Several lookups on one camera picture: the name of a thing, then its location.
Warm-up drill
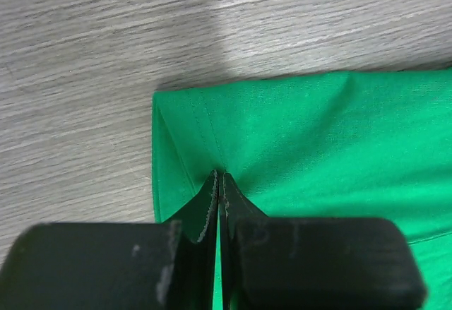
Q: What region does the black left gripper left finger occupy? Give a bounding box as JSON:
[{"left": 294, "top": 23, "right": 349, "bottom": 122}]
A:
[{"left": 1, "top": 172, "right": 219, "bottom": 309}]

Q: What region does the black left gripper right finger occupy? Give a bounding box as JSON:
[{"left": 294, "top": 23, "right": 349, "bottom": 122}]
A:
[{"left": 219, "top": 174, "right": 427, "bottom": 309}]

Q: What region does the green t shirt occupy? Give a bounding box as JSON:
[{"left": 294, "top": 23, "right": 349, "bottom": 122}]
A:
[{"left": 152, "top": 69, "right": 451, "bottom": 309}]

